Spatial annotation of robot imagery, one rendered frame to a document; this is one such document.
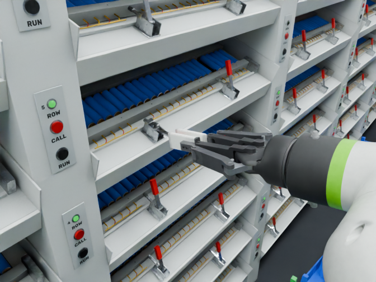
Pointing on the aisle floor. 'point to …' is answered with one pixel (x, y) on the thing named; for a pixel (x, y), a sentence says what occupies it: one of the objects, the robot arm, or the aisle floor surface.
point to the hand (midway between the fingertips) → (188, 140)
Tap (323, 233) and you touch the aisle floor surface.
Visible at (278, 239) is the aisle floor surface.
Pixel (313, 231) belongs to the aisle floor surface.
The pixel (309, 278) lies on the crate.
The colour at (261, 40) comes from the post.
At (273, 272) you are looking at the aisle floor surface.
